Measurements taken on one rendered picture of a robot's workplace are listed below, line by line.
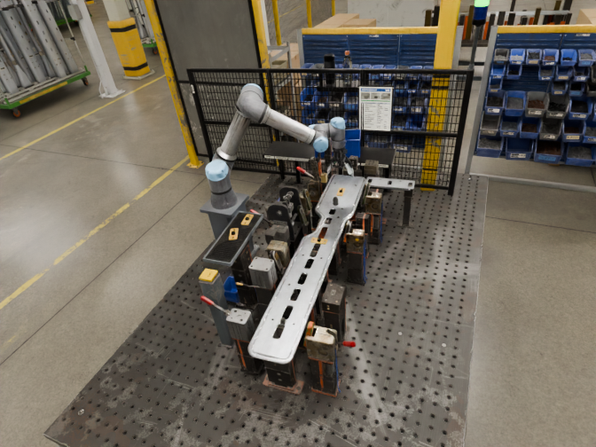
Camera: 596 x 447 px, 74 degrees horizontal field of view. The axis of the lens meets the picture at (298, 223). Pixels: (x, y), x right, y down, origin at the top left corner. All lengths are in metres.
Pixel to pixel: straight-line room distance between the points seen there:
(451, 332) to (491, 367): 0.85
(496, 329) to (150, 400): 2.19
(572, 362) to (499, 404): 0.59
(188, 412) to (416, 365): 1.01
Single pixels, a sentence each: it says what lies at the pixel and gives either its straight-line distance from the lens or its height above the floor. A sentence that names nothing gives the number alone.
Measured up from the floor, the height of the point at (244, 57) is 1.32.
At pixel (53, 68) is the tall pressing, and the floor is 0.49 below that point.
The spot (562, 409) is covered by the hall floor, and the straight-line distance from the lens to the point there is 2.87.
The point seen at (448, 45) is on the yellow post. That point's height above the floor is 1.67.
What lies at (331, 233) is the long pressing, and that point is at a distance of 2.07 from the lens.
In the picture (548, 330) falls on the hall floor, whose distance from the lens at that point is 3.19.
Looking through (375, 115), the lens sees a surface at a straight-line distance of 2.72.
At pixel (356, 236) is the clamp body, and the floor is 1.04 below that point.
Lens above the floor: 2.30
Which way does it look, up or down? 37 degrees down
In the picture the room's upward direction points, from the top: 7 degrees counter-clockwise
